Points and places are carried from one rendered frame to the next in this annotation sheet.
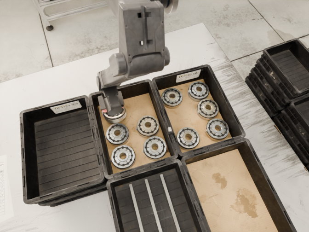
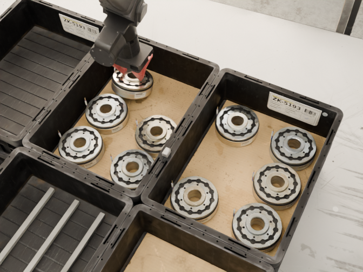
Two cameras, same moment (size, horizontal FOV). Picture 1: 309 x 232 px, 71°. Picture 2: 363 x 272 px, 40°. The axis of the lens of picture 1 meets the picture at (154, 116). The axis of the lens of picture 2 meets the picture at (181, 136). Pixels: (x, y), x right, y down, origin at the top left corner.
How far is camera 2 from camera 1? 0.50 m
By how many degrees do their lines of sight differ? 25
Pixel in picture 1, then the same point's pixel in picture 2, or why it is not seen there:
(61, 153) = (23, 83)
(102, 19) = not seen: outside the picture
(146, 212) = (32, 243)
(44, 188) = not seen: outside the picture
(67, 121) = (69, 52)
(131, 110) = (162, 99)
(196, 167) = (161, 252)
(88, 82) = (161, 31)
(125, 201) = (24, 204)
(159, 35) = not seen: outside the picture
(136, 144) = (116, 148)
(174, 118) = (209, 159)
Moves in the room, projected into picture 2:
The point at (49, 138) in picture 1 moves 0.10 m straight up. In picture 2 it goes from (29, 56) to (18, 29)
